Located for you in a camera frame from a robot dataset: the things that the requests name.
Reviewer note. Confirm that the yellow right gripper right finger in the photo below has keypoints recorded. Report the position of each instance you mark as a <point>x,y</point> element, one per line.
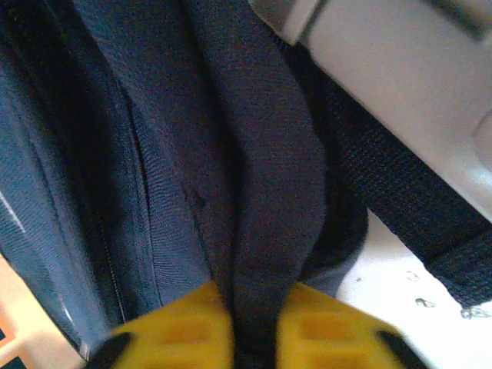
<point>326,338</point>

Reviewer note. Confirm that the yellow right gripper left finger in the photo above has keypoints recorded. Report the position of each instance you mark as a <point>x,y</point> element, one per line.
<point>180,338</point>

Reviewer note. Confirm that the navy blue backpack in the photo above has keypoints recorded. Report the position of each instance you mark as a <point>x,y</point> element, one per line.
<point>192,153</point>

